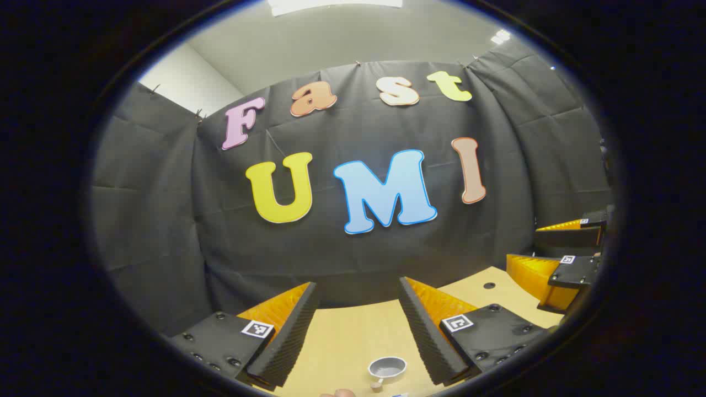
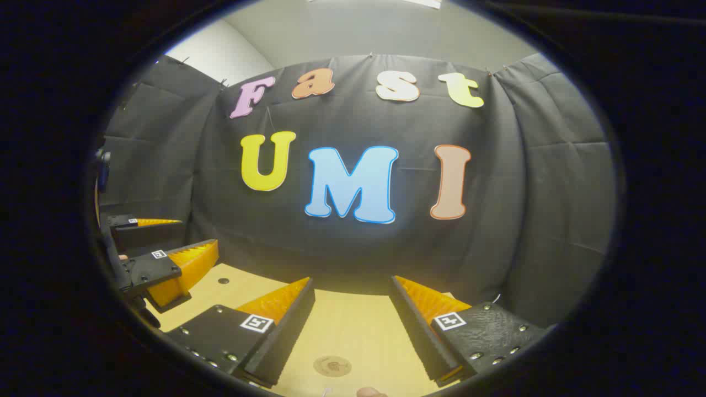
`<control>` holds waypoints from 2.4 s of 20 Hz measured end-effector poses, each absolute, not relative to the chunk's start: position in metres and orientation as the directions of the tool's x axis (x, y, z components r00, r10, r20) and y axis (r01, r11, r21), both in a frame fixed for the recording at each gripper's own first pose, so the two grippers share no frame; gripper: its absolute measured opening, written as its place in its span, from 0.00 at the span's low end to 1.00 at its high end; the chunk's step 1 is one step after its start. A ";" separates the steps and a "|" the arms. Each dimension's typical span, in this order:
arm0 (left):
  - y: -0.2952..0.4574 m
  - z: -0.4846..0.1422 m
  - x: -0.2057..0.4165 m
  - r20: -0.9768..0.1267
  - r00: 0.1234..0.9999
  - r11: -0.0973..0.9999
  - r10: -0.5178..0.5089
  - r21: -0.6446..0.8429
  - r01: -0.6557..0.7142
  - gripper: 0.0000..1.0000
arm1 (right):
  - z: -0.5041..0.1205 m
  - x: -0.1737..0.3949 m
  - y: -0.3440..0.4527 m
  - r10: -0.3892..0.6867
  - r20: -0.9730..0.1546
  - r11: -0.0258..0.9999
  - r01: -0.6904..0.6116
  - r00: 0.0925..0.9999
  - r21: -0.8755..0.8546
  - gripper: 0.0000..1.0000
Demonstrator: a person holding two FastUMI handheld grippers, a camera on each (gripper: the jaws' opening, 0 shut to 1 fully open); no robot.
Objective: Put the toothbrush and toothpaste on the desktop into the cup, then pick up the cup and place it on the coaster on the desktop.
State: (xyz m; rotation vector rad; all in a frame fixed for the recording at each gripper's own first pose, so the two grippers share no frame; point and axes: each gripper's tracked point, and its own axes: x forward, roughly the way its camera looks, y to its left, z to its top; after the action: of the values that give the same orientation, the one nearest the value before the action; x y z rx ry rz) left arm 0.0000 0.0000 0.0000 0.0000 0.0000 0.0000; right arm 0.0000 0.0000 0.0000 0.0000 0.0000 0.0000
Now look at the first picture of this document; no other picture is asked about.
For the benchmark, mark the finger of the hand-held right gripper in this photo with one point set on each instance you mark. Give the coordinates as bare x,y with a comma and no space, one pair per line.
565,241
573,273

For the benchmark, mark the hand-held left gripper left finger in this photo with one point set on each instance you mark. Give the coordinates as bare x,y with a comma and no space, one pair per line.
287,342

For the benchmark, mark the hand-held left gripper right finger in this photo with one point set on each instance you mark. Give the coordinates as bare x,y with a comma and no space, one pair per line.
430,342

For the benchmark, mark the light wooden desktop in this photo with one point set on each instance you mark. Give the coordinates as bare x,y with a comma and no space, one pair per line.
347,342

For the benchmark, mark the small ceiling light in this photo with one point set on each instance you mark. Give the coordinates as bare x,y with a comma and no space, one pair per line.
500,37

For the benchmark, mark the long ceiling light panel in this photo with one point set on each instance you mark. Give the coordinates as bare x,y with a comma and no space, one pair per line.
336,5

